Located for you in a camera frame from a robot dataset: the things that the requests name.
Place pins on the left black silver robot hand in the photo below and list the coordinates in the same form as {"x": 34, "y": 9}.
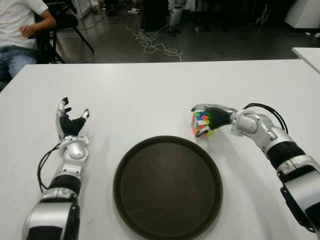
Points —
{"x": 68, "y": 126}

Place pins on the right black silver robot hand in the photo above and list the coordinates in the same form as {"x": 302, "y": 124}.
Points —
{"x": 220, "y": 117}

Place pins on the multicoloured Rubik's cube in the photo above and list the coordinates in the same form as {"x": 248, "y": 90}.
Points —
{"x": 200, "y": 120}

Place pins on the right silver black robot arm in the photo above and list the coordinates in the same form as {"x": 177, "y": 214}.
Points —
{"x": 250, "y": 122}

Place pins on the left silver black robot arm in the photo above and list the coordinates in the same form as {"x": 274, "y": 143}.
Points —
{"x": 72, "y": 150}

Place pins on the round dark brown plate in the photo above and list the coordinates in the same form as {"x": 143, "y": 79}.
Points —
{"x": 167, "y": 185}

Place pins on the black office chair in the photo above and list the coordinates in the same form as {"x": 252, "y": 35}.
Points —
{"x": 66, "y": 21}

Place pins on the silver metal stand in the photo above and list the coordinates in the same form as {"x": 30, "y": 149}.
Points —
{"x": 262, "y": 17}

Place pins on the white side table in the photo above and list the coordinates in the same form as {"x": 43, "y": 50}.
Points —
{"x": 310, "y": 56}

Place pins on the person in white shirt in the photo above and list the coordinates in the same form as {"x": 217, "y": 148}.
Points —
{"x": 15, "y": 20}

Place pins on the white leaning board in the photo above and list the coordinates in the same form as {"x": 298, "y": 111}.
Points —
{"x": 81, "y": 7}

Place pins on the tall black cabinet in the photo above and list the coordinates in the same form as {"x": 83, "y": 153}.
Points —
{"x": 155, "y": 15}

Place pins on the white power strip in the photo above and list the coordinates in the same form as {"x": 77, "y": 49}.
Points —
{"x": 133, "y": 11}

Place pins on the white cabinet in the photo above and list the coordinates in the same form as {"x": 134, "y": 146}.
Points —
{"x": 305, "y": 15}

